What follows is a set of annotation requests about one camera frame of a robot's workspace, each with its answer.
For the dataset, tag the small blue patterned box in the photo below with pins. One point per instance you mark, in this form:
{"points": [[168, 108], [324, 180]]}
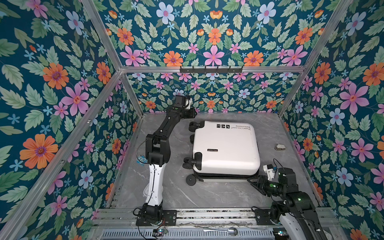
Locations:
{"points": [[142, 160]]}

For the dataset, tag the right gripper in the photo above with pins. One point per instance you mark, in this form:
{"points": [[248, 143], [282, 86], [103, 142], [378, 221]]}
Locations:
{"points": [[261, 180]]}

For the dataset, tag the small grey white object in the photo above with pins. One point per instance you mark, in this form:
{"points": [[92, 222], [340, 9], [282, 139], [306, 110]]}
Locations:
{"points": [[280, 147]]}

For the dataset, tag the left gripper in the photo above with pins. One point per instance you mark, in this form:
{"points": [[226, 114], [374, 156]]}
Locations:
{"points": [[191, 112]]}

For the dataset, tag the metal spoon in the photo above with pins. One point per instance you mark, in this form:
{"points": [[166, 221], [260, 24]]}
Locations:
{"points": [[230, 231]]}

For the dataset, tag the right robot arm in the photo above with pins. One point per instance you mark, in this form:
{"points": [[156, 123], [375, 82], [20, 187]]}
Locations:
{"points": [[295, 211]]}

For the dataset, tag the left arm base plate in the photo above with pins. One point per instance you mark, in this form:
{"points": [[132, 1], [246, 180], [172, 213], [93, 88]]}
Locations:
{"points": [[157, 218]]}

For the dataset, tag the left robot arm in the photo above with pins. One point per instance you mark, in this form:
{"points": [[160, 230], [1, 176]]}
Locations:
{"points": [[158, 153]]}

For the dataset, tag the black suitcase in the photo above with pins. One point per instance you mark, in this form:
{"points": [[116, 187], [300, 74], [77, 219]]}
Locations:
{"points": [[222, 151]]}

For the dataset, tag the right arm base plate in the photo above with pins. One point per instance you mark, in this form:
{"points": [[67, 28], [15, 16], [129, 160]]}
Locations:
{"points": [[262, 217]]}

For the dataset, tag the black hook rail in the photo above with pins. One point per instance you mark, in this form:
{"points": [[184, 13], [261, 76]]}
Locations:
{"points": [[216, 70]]}

